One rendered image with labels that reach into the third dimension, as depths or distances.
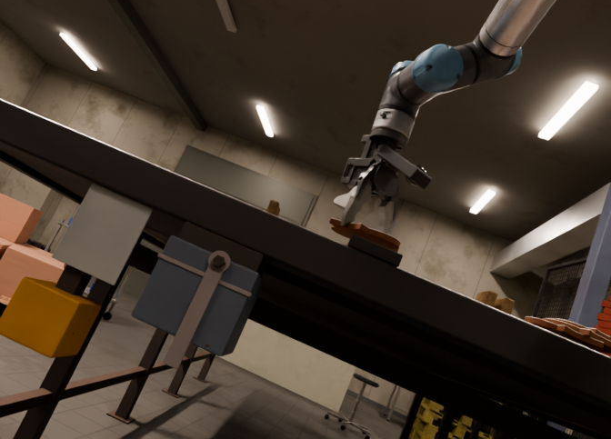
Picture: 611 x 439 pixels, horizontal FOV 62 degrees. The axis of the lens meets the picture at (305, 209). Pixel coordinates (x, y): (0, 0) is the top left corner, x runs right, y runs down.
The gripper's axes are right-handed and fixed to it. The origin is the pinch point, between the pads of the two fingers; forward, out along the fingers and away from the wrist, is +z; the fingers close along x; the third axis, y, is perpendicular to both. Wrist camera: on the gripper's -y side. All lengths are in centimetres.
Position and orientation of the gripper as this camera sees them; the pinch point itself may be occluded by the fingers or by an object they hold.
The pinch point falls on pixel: (365, 234)
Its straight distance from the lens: 93.1
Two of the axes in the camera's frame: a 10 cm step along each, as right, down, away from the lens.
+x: -6.4, -3.9, -6.6
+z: -3.4, 9.2, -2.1
